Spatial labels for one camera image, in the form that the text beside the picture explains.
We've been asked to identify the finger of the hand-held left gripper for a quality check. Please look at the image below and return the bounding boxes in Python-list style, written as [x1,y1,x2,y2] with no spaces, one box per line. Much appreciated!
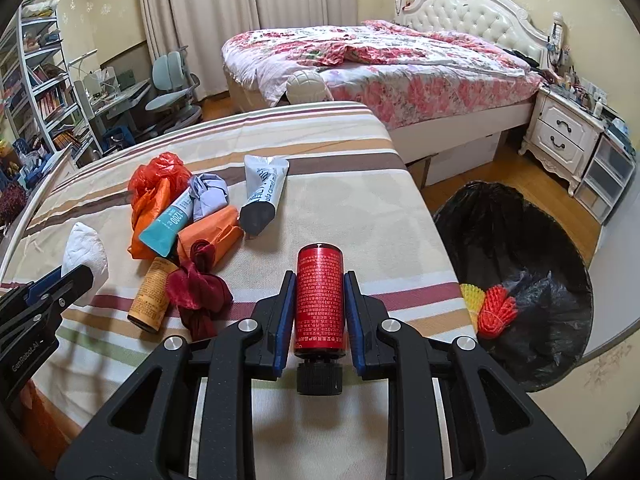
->
[25,264,95,321]
[0,270,63,313]

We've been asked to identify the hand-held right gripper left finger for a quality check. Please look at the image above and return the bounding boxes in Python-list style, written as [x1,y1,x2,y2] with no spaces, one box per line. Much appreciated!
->
[57,270,298,480]

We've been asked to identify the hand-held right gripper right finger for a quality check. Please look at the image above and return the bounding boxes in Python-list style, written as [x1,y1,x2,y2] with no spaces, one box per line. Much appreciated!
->
[342,270,588,480]

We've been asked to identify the white tissue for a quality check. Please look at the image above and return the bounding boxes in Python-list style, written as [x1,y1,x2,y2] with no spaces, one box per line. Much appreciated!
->
[61,222,110,308]

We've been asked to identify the red bottle with black cap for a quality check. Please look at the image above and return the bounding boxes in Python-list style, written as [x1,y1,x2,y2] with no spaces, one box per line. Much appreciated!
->
[291,243,347,395]

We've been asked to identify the dark red cloth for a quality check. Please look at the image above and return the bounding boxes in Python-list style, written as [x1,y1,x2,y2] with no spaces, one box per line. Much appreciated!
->
[166,240,234,341]

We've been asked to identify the grey and white tube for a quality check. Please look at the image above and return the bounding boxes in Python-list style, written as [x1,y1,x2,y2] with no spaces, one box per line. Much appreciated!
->
[239,154,291,238]

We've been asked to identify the red plastic bag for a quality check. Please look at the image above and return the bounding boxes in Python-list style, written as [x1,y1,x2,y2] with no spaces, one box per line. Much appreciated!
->
[127,152,193,211]

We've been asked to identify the bin with black liner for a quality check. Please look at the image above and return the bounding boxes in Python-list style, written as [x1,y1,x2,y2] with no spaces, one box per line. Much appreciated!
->
[432,180,596,393]

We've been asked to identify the person's orange clothing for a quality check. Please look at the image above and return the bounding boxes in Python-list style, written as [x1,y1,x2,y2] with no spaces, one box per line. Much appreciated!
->
[0,377,73,461]

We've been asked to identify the yellow labelled bottle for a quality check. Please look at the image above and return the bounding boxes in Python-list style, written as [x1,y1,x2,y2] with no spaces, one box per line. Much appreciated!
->
[126,256,173,333]

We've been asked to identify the dark red dried flowers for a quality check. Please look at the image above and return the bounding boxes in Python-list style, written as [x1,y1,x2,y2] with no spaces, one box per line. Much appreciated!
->
[0,182,28,226]

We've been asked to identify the teal tube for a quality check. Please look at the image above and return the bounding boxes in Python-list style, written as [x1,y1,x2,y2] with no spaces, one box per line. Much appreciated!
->
[138,185,196,260]

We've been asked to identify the yellow pom-pom ball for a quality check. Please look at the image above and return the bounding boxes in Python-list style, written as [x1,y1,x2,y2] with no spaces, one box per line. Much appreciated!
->
[459,283,486,328]

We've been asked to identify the striped bed sheet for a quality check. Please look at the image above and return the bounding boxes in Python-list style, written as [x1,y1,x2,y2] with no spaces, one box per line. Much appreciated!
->
[0,101,478,480]

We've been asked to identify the red pom-pom ball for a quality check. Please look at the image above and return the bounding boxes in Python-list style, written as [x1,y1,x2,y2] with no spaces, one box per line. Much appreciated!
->
[476,285,518,338]

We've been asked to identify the crumpled lilac cloth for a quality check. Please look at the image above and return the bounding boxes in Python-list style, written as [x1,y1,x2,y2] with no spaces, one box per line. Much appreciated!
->
[187,172,231,222]

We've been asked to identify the blue crate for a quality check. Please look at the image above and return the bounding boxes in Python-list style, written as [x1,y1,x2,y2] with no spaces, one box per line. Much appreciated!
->
[100,127,136,153]

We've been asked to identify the cardboard box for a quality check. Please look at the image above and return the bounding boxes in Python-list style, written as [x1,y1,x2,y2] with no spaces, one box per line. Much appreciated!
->
[410,152,441,188]

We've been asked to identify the study desk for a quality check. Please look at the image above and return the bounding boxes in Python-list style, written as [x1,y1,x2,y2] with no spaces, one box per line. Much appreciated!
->
[75,67,151,146]

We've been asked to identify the white bookshelf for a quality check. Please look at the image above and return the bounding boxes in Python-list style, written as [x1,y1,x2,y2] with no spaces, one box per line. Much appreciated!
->
[0,2,96,161]

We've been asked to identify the white storage box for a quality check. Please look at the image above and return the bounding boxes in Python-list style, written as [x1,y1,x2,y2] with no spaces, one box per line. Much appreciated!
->
[430,135,501,187]

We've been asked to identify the grey-green desk chair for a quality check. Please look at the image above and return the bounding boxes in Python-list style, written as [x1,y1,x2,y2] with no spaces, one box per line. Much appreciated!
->
[145,47,201,128]

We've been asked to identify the white desk lamp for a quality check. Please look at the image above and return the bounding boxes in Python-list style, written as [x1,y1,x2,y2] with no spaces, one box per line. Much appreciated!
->
[70,50,98,76]

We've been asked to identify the floral quilt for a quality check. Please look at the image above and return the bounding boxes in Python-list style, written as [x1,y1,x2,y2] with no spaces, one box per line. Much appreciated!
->
[221,20,546,131]

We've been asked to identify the white nightstand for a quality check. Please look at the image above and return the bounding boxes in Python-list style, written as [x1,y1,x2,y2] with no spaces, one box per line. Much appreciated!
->
[518,85,606,196]

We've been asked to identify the clear plastic drawer unit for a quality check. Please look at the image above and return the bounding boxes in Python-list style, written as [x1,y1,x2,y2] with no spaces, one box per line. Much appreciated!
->
[574,132,638,223]

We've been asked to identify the beige curtains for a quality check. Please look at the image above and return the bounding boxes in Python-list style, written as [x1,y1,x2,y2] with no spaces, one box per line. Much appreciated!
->
[135,0,358,106]

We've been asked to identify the clutter of bottles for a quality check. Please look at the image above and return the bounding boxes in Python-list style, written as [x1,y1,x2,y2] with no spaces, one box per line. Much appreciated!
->
[542,12,631,126]

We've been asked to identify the white upholstered bed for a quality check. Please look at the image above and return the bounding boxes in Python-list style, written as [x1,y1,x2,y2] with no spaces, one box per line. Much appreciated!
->
[221,0,551,171]

